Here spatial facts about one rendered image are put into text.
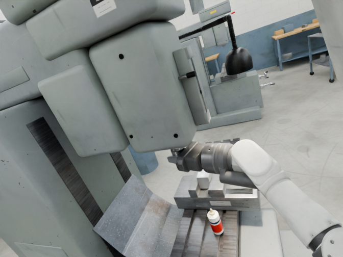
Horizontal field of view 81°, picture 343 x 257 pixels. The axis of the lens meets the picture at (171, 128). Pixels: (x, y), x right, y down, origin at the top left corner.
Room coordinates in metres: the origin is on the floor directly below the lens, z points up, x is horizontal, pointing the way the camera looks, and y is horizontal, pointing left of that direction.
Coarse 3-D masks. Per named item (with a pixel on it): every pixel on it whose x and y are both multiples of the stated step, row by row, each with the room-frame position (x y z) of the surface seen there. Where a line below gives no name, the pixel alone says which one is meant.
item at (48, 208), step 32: (0, 128) 0.56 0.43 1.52; (32, 128) 0.62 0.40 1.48; (0, 160) 0.57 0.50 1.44; (32, 160) 0.58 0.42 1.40; (64, 160) 0.65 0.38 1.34; (96, 160) 0.76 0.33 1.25; (128, 160) 0.91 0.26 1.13; (0, 192) 0.63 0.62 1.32; (32, 192) 0.56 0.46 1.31; (64, 192) 0.60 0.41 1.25; (96, 192) 0.69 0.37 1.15; (0, 224) 0.72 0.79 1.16; (32, 224) 0.62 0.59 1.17; (64, 224) 0.55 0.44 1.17; (32, 256) 0.69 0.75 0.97; (64, 256) 0.59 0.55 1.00; (96, 256) 0.57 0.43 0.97
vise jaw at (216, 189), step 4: (212, 176) 0.71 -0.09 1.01; (216, 176) 0.70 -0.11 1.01; (212, 180) 0.69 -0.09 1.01; (216, 180) 0.68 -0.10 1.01; (212, 184) 0.67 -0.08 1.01; (216, 184) 0.66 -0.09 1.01; (220, 184) 0.65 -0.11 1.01; (224, 184) 0.65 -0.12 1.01; (212, 188) 0.64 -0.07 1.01; (216, 188) 0.64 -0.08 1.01; (220, 188) 0.63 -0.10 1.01; (224, 188) 0.64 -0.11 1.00; (212, 192) 0.64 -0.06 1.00; (216, 192) 0.63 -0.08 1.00; (220, 192) 0.62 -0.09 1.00; (224, 192) 0.62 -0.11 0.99; (212, 196) 0.64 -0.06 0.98; (216, 196) 0.63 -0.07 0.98; (220, 196) 0.62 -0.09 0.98; (224, 196) 0.62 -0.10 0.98
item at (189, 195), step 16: (192, 176) 0.82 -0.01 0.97; (176, 192) 0.75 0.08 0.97; (192, 192) 0.68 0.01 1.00; (208, 192) 0.68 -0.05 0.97; (240, 192) 0.61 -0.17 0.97; (256, 192) 0.59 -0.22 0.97; (192, 208) 0.69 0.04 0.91; (208, 208) 0.66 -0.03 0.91; (224, 208) 0.62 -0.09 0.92; (240, 208) 0.59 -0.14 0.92; (256, 208) 0.57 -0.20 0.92
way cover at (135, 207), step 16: (128, 192) 0.80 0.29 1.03; (144, 192) 0.84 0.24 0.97; (112, 208) 0.70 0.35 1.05; (128, 208) 0.73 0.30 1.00; (144, 208) 0.77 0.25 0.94; (160, 208) 0.79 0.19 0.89; (176, 208) 0.80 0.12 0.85; (96, 224) 0.62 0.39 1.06; (112, 224) 0.65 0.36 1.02; (128, 224) 0.68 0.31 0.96; (144, 224) 0.70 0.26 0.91; (160, 224) 0.71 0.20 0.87; (176, 224) 0.71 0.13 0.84; (112, 240) 0.60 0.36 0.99; (128, 240) 0.62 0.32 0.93; (144, 240) 0.64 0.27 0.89; (160, 240) 0.65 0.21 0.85; (128, 256) 0.57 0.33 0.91; (144, 256) 0.58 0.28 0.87; (160, 256) 0.58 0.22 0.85
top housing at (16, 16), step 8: (0, 0) 0.57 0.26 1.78; (8, 0) 0.56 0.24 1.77; (16, 0) 0.55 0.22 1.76; (24, 0) 0.54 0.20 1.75; (32, 0) 0.53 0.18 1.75; (40, 0) 0.52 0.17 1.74; (48, 0) 0.52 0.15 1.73; (56, 0) 0.53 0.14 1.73; (0, 8) 0.58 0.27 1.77; (8, 8) 0.56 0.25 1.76; (16, 8) 0.55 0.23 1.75; (24, 8) 0.55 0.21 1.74; (32, 8) 0.54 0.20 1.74; (40, 8) 0.54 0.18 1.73; (8, 16) 0.57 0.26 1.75; (16, 16) 0.56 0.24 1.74; (24, 16) 0.56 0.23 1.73; (16, 24) 0.59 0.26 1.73
